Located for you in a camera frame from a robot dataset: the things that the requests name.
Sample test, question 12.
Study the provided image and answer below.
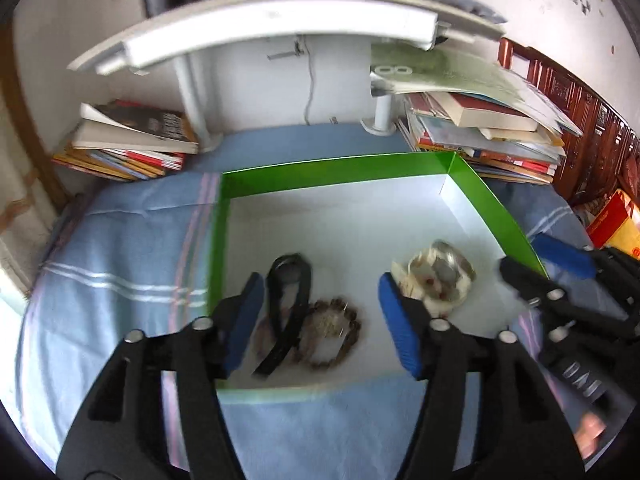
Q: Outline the white folding bed table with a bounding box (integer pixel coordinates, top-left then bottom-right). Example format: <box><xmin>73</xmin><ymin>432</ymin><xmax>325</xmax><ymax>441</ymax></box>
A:
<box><xmin>67</xmin><ymin>0</ymin><xmax>508</xmax><ymax>153</ymax></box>

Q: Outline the tall stack of books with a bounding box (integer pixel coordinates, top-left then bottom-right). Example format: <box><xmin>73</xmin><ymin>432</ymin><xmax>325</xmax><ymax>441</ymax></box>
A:
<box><xmin>370</xmin><ymin>42</ymin><xmax>583</xmax><ymax>184</ymax></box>

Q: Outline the small stack of books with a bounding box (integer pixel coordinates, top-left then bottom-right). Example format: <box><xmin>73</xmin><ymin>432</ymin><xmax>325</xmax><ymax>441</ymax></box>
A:
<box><xmin>51</xmin><ymin>100</ymin><xmax>201</xmax><ymax>182</ymax></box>

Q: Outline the black wrist watch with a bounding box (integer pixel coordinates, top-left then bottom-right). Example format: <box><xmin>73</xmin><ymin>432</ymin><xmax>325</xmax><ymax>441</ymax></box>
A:
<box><xmin>252</xmin><ymin>254</ymin><xmax>314</xmax><ymax>379</ymax></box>

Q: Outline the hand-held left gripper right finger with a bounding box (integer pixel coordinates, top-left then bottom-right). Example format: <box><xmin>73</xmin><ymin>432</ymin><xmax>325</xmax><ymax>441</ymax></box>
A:
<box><xmin>377</xmin><ymin>272</ymin><xmax>586</xmax><ymax>480</ymax></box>

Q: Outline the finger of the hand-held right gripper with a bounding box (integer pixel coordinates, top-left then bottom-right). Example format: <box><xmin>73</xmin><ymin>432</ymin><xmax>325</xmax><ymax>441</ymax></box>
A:
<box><xmin>499</xmin><ymin>257</ymin><xmax>567</xmax><ymax>311</ymax></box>
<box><xmin>530</xmin><ymin>234</ymin><xmax>599</xmax><ymax>281</ymax></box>

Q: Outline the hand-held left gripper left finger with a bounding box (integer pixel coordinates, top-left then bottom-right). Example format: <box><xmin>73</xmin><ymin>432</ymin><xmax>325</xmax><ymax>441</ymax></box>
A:
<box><xmin>55</xmin><ymin>272</ymin><xmax>266</xmax><ymax>480</ymax></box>

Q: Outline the green cardboard box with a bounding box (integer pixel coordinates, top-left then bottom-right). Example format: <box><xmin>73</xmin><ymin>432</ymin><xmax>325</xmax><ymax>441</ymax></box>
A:
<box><xmin>206</xmin><ymin>151</ymin><xmax>551</xmax><ymax>406</ymax></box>

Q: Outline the brown wooden bead bracelet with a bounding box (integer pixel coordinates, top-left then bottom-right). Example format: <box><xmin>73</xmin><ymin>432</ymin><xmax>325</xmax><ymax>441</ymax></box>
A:
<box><xmin>295</xmin><ymin>297</ymin><xmax>364</xmax><ymax>369</ymax></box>

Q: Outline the beige curtain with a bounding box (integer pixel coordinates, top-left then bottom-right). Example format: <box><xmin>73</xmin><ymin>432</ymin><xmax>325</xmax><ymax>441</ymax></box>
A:
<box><xmin>0</xmin><ymin>85</ymin><xmax>57</xmax><ymax>311</ymax></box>

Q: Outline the person's right hand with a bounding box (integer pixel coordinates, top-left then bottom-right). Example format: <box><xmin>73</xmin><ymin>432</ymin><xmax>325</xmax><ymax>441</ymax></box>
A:
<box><xmin>572</xmin><ymin>407</ymin><xmax>609</xmax><ymax>461</ymax></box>

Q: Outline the blue striped bedsheet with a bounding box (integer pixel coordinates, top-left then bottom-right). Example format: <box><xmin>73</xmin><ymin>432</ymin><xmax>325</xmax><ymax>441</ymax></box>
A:
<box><xmin>15</xmin><ymin>122</ymin><xmax>596</xmax><ymax>480</ymax></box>

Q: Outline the white wrist watch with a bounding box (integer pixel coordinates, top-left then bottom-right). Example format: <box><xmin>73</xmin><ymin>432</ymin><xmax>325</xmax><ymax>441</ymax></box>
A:
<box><xmin>392</xmin><ymin>241</ymin><xmax>477</xmax><ymax>318</ymax></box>

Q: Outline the red yellow cardboard box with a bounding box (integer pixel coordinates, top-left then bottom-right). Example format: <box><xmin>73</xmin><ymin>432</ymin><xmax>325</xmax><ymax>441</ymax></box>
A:
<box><xmin>586</xmin><ymin>189</ymin><xmax>640</xmax><ymax>261</ymax></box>

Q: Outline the carved wooden headboard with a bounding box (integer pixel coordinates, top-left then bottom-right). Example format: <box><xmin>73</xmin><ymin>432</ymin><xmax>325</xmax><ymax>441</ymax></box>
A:
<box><xmin>497</xmin><ymin>37</ymin><xmax>640</xmax><ymax>207</ymax></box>

